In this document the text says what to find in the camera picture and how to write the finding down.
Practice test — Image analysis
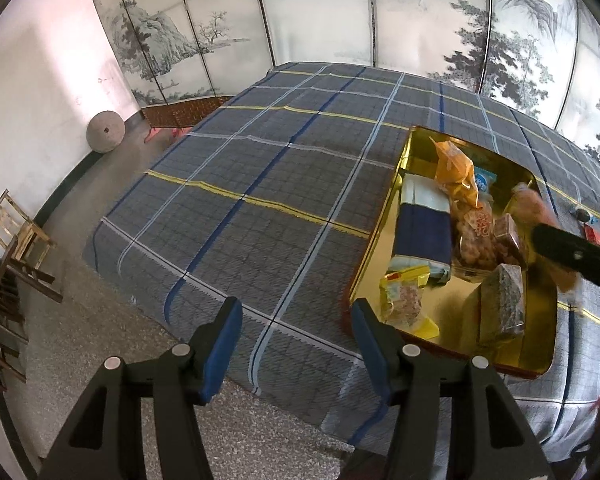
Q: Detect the orange snack packet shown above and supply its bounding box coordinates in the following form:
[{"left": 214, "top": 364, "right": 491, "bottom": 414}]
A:
[{"left": 432, "top": 137, "right": 481, "bottom": 211}]

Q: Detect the plaid grey tablecloth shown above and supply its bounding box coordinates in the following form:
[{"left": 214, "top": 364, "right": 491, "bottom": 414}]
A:
[{"left": 82, "top": 60, "right": 600, "bottom": 466}]

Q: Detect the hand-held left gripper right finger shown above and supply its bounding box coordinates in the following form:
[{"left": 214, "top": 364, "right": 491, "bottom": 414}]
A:
[{"left": 351, "top": 297, "right": 556, "bottom": 480}]

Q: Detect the small blue and white candy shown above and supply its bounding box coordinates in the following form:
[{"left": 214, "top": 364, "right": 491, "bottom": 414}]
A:
[{"left": 475, "top": 169, "right": 498, "bottom": 196}]

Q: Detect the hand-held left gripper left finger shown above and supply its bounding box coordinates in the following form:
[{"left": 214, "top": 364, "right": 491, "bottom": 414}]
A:
[{"left": 37, "top": 296, "right": 244, "bottom": 480}]

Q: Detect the yellow snack packet with window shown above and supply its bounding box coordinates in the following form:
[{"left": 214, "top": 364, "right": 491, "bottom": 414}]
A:
[{"left": 379, "top": 267, "right": 440, "bottom": 338}]

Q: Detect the round stone millstone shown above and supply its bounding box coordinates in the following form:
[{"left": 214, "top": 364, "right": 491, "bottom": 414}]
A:
[{"left": 86, "top": 110, "right": 127, "bottom": 153}]

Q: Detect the light wooden folding chair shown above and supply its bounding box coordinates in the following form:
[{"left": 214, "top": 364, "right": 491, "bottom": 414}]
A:
[{"left": 0, "top": 189, "right": 63, "bottom": 303}]

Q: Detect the gold metal tray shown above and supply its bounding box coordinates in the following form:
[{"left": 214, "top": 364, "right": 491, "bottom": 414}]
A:
[{"left": 341, "top": 125, "right": 561, "bottom": 376}]

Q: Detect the painted landscape folding screen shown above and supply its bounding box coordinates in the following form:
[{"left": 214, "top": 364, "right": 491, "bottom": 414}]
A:
[{"left": 85, "top": 0, "right": 600, "bottom": 181}]

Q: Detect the clear bag of fried snacks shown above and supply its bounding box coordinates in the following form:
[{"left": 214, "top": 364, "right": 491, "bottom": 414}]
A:
[{"left": 450, "top": 197, "right": 501, "bottom": 273}]

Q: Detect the brown cake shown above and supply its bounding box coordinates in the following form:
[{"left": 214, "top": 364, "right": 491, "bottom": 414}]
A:
[{"left": 492, "top": 212, "right": 526, "bottom": 266}]

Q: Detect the dark grey snack packet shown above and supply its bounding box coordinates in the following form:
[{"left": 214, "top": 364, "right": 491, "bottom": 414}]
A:
[{"left": 480, "top": 262, "right": 526, "bottom": 336}]

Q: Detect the navy and white snack packet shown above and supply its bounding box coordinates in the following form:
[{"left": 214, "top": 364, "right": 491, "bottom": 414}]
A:
[{"left": 390, "top": 172, "right": 453, "bottom": 286}]

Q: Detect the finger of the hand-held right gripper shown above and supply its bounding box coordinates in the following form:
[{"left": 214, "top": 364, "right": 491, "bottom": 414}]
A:
[{"left": 532, "top": 223, "right": 600, "bottom": 306}]

